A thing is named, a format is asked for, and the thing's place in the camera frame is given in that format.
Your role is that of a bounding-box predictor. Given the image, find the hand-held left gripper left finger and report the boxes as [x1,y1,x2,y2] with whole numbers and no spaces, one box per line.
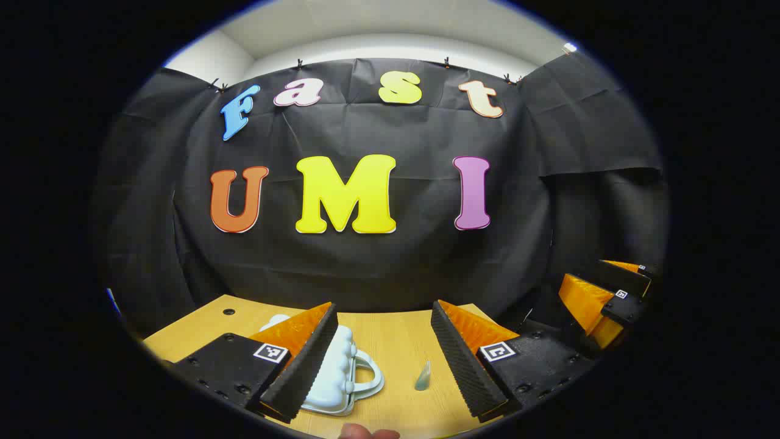
[165,302,339,424]

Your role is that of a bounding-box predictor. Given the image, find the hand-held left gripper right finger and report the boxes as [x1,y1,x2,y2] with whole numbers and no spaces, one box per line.
[431,299,595,424]

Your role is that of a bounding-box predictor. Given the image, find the small pale blue suitcase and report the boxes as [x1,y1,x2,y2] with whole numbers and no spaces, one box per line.
[259,313,386,417]

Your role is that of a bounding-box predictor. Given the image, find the black backdrop cloth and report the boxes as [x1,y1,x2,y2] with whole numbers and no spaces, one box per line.
[91,55,668,342]

